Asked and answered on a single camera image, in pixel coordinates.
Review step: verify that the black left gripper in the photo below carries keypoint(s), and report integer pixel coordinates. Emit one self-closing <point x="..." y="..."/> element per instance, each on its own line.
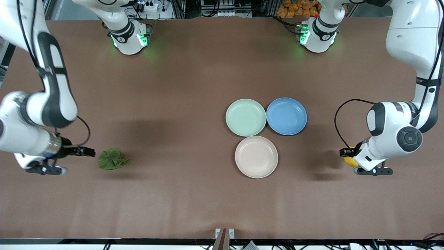
<point x="346" y="152"/>

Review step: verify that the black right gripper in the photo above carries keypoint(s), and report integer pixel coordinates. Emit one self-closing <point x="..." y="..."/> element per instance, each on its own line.
<point x="68" y="150"/>

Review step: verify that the yellow lemon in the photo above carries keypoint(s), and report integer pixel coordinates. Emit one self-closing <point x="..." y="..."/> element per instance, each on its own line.
<point x="349" y="161"/>

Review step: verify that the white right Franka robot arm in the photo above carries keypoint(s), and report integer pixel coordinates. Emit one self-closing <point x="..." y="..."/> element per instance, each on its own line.
<point x="20" y="111"/>

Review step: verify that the green lettuce leaf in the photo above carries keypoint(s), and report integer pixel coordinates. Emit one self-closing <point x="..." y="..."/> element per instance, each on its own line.
<point x="111" y="159"/>

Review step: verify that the blue plate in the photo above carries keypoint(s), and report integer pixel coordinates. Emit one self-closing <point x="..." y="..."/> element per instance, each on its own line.
<point x="286" y="116"/>

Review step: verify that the beige plate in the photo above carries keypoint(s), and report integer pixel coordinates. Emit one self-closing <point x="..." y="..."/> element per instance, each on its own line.
<point x="256" y="157"/>

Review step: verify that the light green plate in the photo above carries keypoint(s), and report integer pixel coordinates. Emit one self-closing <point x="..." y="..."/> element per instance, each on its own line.
<point x="246" y="117"/>

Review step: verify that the bag of orange fruit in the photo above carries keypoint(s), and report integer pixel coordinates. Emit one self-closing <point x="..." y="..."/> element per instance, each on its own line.
<point x="298" y="7"/>

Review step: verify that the white power strip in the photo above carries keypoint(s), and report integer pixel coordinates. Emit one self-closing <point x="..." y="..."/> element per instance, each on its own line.
<point x="148" y="5"/>

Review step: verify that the small white metal bracket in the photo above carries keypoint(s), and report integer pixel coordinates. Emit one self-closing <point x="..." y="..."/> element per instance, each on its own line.
<point x="218" y="233"/>

